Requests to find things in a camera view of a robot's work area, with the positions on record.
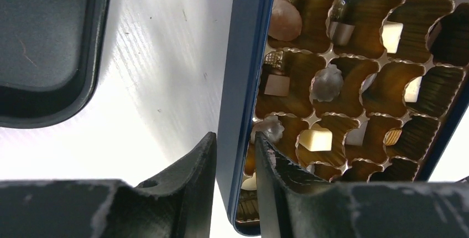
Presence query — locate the milk oval chocolate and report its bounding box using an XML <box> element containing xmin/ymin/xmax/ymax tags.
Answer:
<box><xmin>268</xmin><ymin>0</ymin><xmax>303</xmax><ymax>42</ymax></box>

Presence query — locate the left gripper pink left finger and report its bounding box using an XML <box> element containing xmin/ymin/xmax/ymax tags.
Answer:
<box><xmin>1</xmin><ymin>132</ymin><xmax>217</xmax><ymax>237</ymax></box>

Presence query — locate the white square chocolate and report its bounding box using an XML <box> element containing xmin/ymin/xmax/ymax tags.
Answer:
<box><xmin>298</xmin><ymin>123</ymin><xmax>333</xmax><ymax>152</ymax></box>

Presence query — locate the left gripper pink right finger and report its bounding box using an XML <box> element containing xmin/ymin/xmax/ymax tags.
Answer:
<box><xmin>255</xmin><ymin>132</ymin><xmax>468</xmax><ymax>237</ymax></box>

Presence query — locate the blue chocolate box with insert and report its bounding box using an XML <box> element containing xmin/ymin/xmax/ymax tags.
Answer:
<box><xmin>216</xmin><ymin>0</ymin><xmax>468</xmax><ymax>236</ymax></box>

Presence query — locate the black plastic tray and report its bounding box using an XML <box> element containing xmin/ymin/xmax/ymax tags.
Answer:
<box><xmin>1</xmin><ymin>0</ymin><xmax>110</xmax><ymax>128</ymax></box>

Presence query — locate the white oval chocolate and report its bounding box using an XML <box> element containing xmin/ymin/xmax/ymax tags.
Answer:
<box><xmin>241</xmin><ymin>172</ymin><xmax>257</xmax><ymax>191</ymax></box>

